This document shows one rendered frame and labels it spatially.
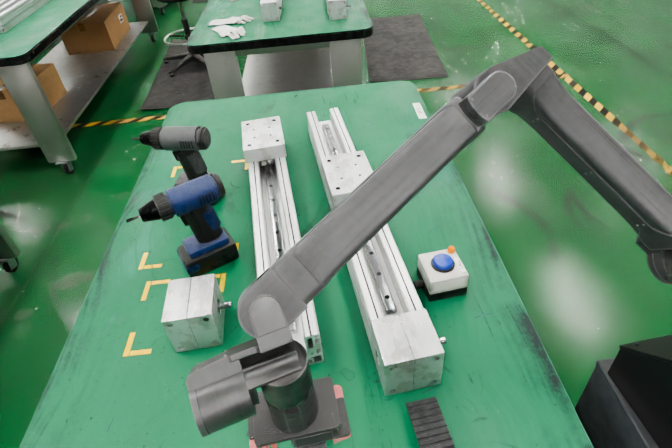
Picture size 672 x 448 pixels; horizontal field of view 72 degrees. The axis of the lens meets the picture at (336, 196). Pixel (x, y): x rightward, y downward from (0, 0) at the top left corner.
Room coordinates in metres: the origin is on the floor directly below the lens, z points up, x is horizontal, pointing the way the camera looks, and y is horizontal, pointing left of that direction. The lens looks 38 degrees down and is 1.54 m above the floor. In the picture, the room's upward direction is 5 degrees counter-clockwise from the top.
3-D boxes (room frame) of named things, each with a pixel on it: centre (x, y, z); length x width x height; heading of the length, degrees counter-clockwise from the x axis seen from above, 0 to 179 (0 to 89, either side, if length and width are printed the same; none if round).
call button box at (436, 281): (0.63, -0.19, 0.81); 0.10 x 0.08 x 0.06; 98
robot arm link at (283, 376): (0.28, 0.08, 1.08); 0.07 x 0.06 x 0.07; 109
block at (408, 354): (0.45, -0.11, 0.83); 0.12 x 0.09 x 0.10; 98
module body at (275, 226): (0.87, 0.15, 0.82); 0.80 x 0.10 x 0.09; 8
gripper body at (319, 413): (0.28, 0.07, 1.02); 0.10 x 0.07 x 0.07; 97
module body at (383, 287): (0.89, -0.04, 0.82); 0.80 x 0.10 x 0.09; 8
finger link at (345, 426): (0.29, 0.05, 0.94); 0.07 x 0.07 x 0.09; 7
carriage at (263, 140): (1.12, 0.19, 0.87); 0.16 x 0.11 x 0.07; 8
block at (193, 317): (0.58, 0.28, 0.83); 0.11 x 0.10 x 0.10; 95
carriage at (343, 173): (0.89, -0.04, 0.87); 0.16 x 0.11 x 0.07; 8
